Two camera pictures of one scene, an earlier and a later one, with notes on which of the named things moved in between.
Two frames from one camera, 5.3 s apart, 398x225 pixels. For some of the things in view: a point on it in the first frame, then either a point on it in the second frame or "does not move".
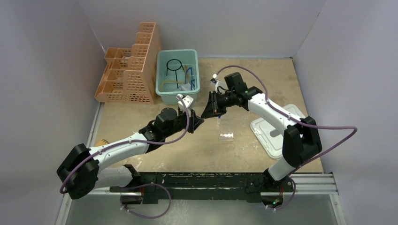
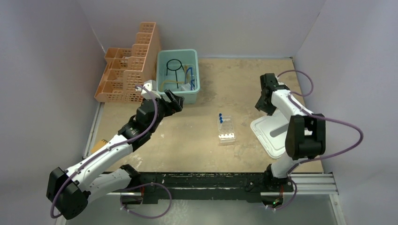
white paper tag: [186, 86] does not move
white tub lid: [271, 135] does not move
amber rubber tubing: [186, 72] does not move
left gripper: [194, 121] -> [174, 106]
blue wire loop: [192, 80] does not move
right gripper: [213, 108] -> [260, 106]
